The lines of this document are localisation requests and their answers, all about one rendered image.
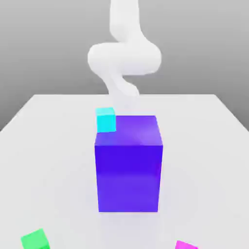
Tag small magenta cube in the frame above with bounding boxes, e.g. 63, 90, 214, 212
174, 240, 199, 249

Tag small cyan cube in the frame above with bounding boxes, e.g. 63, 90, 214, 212
95, 107, 117, 133

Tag large purple box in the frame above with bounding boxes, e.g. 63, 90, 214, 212
94, 115, 163, 213

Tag small green cube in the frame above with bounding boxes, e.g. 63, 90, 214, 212
20, 228, 51, 249

